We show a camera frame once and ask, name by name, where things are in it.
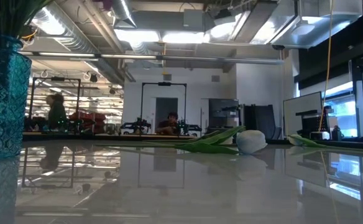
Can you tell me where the teal textured glass vase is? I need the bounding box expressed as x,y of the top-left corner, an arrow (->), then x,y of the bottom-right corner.
0,32 -> 32,159

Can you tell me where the grey door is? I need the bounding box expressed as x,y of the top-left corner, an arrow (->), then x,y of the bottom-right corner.
155,97 -> 179,125

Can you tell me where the person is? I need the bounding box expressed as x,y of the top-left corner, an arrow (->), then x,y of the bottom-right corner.
155,111 -> 180,136
44,93 -> 68,131

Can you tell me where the black equipment cabinet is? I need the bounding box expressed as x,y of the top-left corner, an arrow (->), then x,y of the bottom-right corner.
208,98 -> 240,135

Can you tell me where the long horizontal ceiling pipe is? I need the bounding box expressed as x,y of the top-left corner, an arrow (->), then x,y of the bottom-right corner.
19,51 -> 284,65

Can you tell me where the background wooden-edged table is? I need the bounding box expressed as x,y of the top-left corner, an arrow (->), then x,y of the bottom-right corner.
22,132 -> 198,141

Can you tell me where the black upright panel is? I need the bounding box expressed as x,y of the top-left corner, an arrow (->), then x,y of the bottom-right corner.
243,104 -> 276,132

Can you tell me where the bright ceiling light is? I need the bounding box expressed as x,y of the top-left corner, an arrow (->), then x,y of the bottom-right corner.
113,29 -> 206,44

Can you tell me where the red background object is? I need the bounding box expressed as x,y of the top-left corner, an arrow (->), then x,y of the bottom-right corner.
69,111 -> 108,134

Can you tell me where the grey ceiling junction box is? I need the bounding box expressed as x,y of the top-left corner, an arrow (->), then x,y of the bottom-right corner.
183,8 -> 204,28

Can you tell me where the black equipment rack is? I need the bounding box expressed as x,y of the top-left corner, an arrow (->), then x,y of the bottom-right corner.
295,105 -> 331,139

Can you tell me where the white round device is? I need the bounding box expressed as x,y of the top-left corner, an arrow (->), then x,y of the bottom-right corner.
311,131 -> 331,141

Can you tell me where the dark bottle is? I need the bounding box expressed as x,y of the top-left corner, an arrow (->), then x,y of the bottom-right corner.
332,125 -> 344,141

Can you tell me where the black metal frame rig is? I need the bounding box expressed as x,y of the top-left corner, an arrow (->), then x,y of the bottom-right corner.
140,82 -> 188,134
29,77 -> 81,125

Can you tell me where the flat sheet-metal duct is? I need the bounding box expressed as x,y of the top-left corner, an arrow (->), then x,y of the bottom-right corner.
204,0 -> 278,44

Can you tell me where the silver spiral ceiling duct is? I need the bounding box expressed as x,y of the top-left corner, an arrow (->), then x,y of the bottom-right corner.
108,0 -> 137,28

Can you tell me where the white board with dark frame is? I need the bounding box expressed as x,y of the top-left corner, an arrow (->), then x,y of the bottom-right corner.
282,91 -> 323,129

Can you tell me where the wide silver spiral duct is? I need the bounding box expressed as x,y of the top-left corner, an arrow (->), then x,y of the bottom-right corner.
29,1 -> 100,54

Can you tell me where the large sheet-metal duct hood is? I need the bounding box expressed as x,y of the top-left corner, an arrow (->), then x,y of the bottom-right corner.
270,0 -> 363,50

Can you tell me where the yellow ceiling cable reel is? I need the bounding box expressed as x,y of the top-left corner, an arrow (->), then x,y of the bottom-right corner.
21,26 -> 39,41

